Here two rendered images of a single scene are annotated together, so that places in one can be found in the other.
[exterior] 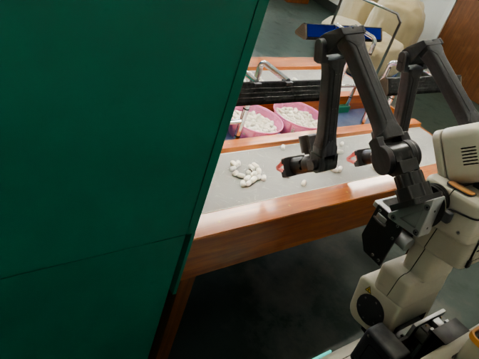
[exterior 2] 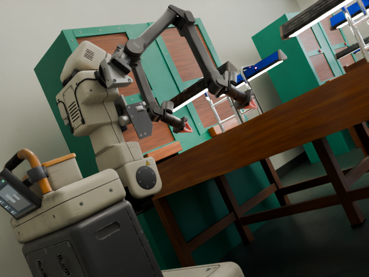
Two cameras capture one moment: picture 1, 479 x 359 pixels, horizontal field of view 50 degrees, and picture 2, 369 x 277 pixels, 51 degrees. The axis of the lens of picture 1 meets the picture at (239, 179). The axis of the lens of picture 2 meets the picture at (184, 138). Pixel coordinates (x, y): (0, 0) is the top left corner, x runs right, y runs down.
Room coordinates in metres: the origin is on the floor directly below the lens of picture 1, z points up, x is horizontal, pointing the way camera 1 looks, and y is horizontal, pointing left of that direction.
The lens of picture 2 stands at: (1.66, -2.30, 0.73)
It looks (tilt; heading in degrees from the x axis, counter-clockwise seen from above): 3 degrees up; 92
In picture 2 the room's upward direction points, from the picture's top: 25 degrees counter-clockwise
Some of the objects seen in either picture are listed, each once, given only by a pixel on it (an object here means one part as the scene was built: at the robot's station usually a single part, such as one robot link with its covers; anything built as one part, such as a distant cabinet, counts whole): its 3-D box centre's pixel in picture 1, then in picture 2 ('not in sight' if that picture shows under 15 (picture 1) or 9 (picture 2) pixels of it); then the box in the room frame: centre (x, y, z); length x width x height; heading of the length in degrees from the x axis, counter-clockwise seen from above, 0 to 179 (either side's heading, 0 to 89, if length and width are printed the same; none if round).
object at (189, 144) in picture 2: (16, 211); (195, 197); (1.42, 0.75, 0.42); 1.36 x 0.55 x 0.84; 46
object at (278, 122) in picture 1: (252, 125); not in sight; (2.13, 0.03, 0.72); 0.27 x 0.27 x 0.10
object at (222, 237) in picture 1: (353, 203); (253, 140); (1.87, -0.49, 0.67); 1.81 x 0.12 x 0.19; 136
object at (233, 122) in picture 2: not in sight; (223, 127); (1.85, 0.76, 0.83); 0.30 x 0.06 x 0.07; 46
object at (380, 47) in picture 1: (369, 52); not in sight; (5.03, -0.77, 0.41); 0.74 x 0.56 x 0.39; 137
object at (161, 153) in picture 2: not in sight; (163, 152); (1.38, 0.27, 0.83); 0.30 x 0.06 x 0.07; 46
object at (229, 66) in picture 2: (268, 90); (195, 89); (1.74, 0.01, 1.08); 0.62 x 0.08 x 0.07; 136
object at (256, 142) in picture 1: (299, 144); not in sight; (2.14, -0.21, 0.71); 1.81 x 0.06 x 0.11; 136
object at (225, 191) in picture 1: (326, 163); not in sight; (2.02, -0.33, 0.73); 1.81 x 0.30 x 0.02; 136
